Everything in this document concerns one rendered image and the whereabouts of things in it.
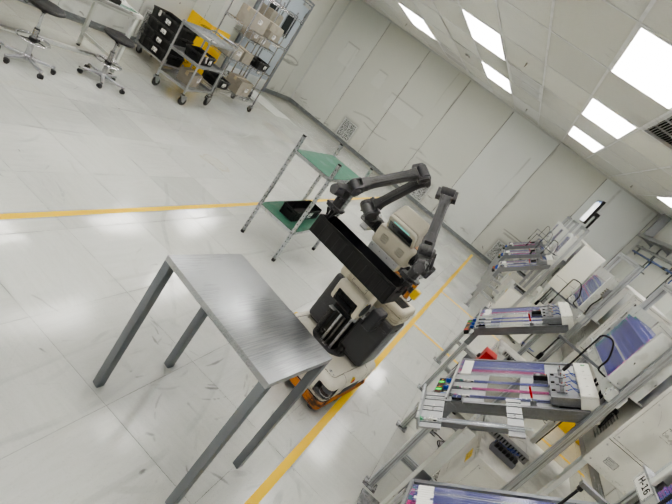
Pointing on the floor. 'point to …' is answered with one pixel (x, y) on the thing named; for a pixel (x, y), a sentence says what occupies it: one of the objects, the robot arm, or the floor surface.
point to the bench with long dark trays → (87, 28)
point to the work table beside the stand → (268, 354)
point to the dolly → (168, 25)
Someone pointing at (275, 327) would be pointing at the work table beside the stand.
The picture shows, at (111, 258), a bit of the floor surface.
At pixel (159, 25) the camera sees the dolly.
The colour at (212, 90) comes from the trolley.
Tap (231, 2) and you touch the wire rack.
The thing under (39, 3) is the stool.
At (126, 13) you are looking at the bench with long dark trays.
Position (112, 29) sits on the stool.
